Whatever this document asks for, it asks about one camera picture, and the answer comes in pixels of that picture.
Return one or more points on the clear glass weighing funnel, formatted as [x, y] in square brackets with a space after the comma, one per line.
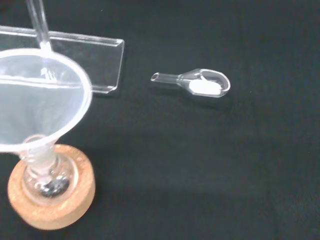
[186, 77]

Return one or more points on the clear acrylic funnel stand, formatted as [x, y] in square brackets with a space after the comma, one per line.
[102, 62]

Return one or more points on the translucent plastic funnel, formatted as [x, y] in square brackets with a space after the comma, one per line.
[37, 105]

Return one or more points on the white powder heap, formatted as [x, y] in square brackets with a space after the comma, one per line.
[203, 87]

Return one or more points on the black bench cloth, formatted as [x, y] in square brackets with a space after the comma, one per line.
[200, 162]

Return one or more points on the small round-bottom glass flask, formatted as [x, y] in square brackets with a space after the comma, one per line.
[51, 188]

